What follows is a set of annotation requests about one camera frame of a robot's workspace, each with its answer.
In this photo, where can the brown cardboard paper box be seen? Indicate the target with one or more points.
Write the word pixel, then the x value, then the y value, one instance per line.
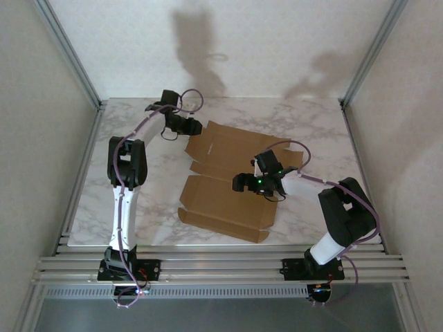
pixel 214 204

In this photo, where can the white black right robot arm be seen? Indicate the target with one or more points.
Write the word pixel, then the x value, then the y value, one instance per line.
pixel 346 214

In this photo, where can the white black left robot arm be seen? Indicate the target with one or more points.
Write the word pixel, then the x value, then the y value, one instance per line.
pixel 125 214

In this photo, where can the aluminium mounting rails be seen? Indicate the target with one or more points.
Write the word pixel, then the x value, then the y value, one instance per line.
pixel 221 266

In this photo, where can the aluminium side rail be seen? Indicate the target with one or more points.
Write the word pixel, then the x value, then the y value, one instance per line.
pixel 79 180
pixel 350 131

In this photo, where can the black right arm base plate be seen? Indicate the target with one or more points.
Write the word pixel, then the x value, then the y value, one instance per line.
pixel 292 268

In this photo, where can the aluminium frame post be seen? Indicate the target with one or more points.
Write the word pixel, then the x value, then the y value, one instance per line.
pixel 373 52
pixel 69 52

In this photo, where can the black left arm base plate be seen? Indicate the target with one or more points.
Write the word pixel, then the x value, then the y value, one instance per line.
pixel 150 268

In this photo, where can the aluminium frame leg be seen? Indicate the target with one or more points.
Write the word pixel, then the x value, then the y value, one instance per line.
pixel 410 307
pixel 26 307

